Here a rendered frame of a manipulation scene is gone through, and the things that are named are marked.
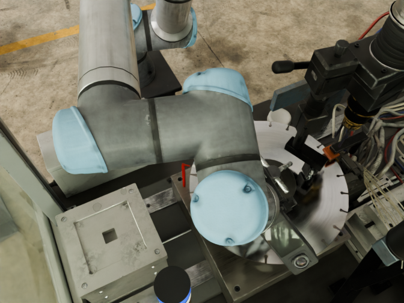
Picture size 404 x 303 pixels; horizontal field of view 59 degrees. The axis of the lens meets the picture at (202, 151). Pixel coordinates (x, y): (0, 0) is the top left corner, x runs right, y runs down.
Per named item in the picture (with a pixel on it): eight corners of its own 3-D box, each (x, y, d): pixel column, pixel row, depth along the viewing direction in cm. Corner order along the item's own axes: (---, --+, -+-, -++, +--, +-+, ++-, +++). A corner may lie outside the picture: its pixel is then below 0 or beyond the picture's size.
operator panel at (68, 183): (66, 198, 94) (46, 170, 81) (55, 165, 99) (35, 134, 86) (164, 159, 101) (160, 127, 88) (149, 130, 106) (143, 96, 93)
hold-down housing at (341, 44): (297, 141, 66) (334, 58, 49) (286, 121, 68) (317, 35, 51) (324, 134, 67) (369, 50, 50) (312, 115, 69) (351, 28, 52)
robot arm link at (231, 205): (254, 155, 34) (270, 245, 33) (269, 165, 45) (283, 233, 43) (178, 170, 37) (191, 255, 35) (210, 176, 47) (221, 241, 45)
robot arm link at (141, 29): (107, 38, 112) (97, 0, 101) (149, 34, 114) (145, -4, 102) (108, 65, 106) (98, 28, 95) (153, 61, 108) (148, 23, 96)
